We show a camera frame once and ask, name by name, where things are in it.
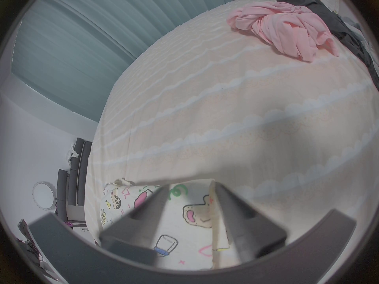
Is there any pile of clothes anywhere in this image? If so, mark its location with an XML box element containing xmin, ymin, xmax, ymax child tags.
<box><xmin>273</xmin><ymin>0</ymin><xmax>379</xmax><ymax>88</ymax></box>

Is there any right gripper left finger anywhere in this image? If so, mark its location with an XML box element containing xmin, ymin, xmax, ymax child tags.
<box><xmin>99</xmin><ymin>184</ymin><xmax>171</xmax><ymax>266</ymax></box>

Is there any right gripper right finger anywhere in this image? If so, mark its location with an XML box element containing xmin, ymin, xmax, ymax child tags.
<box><xmin>213</xmin><ymin>181</ymin><xmax>288</xmax><ymax>264</ymax></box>

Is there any dark grey shelf unit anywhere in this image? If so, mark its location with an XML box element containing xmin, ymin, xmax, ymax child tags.
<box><xmin>56</xmin><ymin>137</ymin><xmax>93</xmax><ymax>227</ymax></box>

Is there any round ceiling lamp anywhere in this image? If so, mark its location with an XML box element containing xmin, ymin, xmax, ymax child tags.
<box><xmin>32</xmin><ymin>181</ymin><xmax>56</xmax><ymax>210</ymax></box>

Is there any white printed pyjama top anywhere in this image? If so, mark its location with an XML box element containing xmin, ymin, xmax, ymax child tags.
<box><xmin>100</xmin><ymin>179</ymin><xmax>237</xmax><ymax>273</ymax></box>

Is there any blue-green curtain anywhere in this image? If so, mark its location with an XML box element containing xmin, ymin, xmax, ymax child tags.
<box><xmin>11</xmin><ymin>0</ymin><xmax>261</xmax><ymax>123</ymax></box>

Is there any bed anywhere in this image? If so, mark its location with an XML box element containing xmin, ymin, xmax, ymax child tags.
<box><xmin>84</xmin><ymin>0</ymin><xmax>379</xmax><ymax>270</ymax></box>

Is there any pink garment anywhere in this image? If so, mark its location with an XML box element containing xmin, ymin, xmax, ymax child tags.
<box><xmin>227</xmin><ymin>1</ymin><xmax>340</xmax><ymax>62</ymax></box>

